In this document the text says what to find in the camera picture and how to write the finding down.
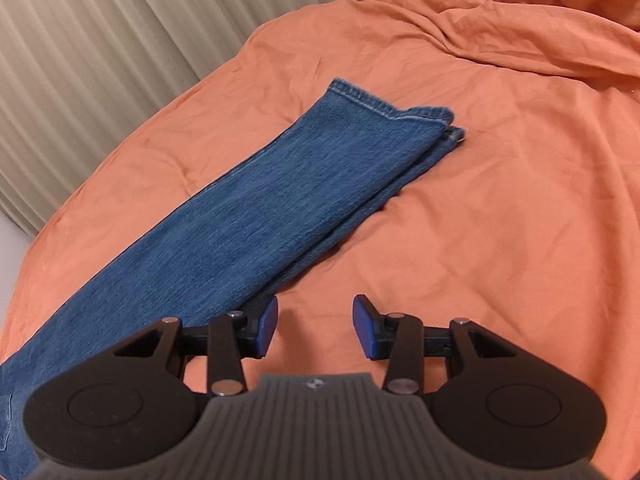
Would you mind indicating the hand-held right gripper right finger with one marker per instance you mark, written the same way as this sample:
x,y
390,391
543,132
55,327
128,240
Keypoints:
x,y
361,324

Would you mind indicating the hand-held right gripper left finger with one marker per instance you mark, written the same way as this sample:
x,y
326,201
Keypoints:
x,y
268,321

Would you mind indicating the blue denim pants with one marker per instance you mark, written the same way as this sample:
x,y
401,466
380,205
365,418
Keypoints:
x,y
250,220

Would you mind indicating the orange bed sheet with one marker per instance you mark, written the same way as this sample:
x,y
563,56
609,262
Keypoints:
x,y
500,210

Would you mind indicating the beige pleated curtain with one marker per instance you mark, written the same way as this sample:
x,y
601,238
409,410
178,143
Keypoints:
x,y
90,60

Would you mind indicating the orange crumpled blanket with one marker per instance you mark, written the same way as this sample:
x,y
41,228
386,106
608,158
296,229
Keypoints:
x,y
540,25

